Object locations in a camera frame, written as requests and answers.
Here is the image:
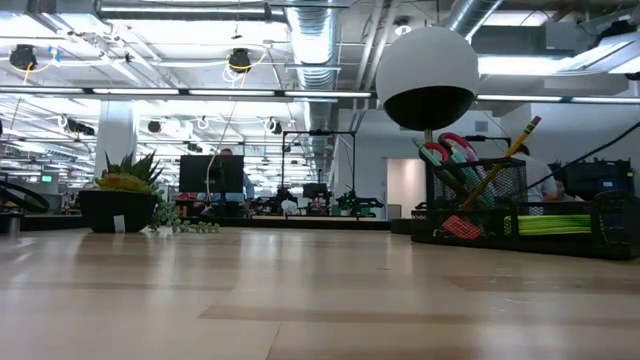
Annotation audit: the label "mint green striped pencil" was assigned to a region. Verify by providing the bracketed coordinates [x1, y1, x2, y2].
[410, 135, 469, 201]

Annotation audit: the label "red-handled scissors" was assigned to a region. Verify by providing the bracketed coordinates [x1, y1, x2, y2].
[422, 131, 481, 201]

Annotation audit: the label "orange eraser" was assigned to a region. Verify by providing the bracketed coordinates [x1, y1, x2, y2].
[439, 214, 482, 241]

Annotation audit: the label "yellow pencil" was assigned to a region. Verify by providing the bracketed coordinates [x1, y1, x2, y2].
[458, 115, 543, 211]

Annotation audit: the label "green sticky note pad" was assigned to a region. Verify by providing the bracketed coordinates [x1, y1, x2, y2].
[503, 213, 593, 237]

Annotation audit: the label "black mesh desk organizer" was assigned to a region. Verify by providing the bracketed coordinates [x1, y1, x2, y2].
[409, 156, 640, 262]

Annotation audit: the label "small black monitor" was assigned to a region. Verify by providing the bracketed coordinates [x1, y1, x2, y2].
[302, 182, 329, 200]

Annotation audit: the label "person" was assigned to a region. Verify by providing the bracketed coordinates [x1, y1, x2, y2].
[508, 143, 559, 204]
[197, 147, 257, 206]
[548, 167, 570, 203]

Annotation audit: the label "large black monitor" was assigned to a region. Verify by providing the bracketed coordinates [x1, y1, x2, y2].
[178, 154, 246, 195]

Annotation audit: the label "black ceiling device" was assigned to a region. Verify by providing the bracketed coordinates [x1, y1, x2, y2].
[8, 43, 39, 72]
[228, 47, 253, 75]

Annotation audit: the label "white globe table lamp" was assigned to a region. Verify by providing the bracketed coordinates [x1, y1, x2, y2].
[374, 25, 481, 151]

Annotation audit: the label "succulent plant in black pot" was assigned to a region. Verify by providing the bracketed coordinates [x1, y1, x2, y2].
[78, 151, 222, 235]

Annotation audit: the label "blue storage crates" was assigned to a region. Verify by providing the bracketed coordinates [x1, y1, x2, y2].
[564, 158, 636, 201]

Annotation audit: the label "black curved hoop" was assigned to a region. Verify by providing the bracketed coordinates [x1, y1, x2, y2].
[0, 179, 51, 215]

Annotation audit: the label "black background gantry frame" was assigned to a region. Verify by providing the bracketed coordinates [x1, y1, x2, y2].
[459, 134, 512, 161]
[280, 130, 358, 217]

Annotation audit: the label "black aluminium table frame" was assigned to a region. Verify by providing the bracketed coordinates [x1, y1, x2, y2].
[22, 214, 414, 235]

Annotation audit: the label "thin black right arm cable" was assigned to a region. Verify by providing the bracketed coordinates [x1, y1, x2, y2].
[527, 121, 640, 191]

